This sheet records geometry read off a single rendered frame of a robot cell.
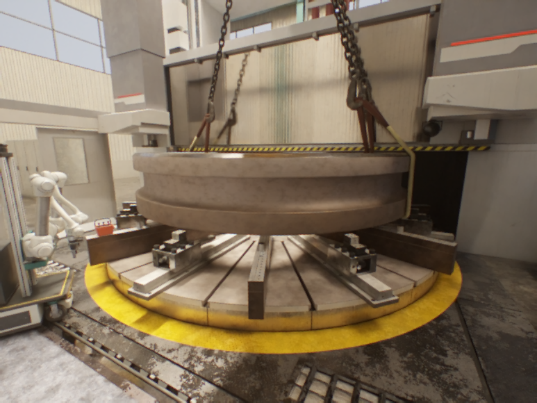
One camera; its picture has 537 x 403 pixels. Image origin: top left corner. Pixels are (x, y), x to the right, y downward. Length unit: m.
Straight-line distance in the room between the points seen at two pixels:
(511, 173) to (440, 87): 2.56
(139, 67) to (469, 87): 5.88
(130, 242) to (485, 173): 5.74
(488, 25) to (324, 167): 2.43
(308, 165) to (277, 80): 3.62
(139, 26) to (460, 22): 5.63
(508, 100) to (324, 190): 2.02
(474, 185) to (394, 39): 2.89
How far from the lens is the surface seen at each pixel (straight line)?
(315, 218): 2.95
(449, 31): 4.17
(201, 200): 3.22
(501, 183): 5.67
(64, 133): 7.00
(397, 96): 5.49
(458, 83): 3.60
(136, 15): 6.98
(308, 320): 2.86
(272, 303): 2.70
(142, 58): 6.74
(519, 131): 4.68
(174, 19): 8.41
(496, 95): 3.63
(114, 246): 4.11
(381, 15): 5.76
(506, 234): 5.86
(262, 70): 6.43
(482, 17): 4.24
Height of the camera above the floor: 1.80
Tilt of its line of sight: 11 degrees down
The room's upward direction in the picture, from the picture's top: straight up
